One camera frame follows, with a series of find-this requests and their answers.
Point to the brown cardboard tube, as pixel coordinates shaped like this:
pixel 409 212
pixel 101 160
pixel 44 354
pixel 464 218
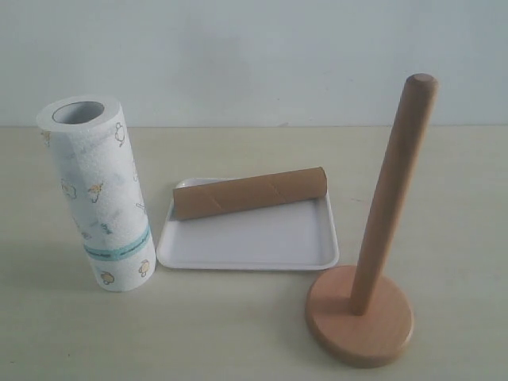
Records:
pixel 236 195

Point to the printed white paper towel roll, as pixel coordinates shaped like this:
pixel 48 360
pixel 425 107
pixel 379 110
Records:
pixel 89 142

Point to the wooden paper towel holder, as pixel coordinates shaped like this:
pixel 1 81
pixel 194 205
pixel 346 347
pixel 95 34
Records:
pixel 355 312

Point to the white rectangular tray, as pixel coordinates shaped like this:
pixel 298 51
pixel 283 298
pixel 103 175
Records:
pixel 298 236

